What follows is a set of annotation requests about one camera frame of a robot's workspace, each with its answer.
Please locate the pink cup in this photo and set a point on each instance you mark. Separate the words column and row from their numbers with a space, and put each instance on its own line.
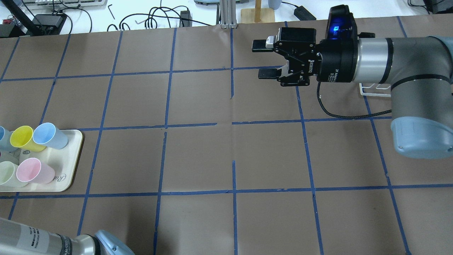
column 33, row 170

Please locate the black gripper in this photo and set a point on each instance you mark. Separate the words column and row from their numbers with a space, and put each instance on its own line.
column 336, row 63

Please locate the white wire cup rack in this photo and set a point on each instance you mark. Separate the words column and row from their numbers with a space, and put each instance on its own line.
column 375, row 90

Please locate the yellow cup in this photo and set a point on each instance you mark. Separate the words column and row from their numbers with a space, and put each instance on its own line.
column 22, row 138

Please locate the cream plastic tray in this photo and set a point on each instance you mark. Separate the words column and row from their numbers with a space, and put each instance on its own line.
column 63, row 161

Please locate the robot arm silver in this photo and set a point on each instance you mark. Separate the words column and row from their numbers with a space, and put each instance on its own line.
column 20, row 239
column 418, row 70

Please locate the wooden mug tree stand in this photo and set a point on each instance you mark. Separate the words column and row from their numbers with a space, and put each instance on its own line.
column 257, row 14

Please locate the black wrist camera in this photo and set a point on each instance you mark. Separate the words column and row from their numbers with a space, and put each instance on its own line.
column 342, row 25

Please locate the black power adapter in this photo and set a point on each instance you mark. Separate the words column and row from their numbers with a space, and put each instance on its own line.
column 303, row 14

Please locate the light blue cup on desk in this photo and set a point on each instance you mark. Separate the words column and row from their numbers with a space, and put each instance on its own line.
column 274, row 4

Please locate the pale green cup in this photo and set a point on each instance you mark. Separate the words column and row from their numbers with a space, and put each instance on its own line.
column 8, row 176

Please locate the aluminium frame post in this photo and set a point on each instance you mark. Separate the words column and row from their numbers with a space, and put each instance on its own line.
column 227, row 14

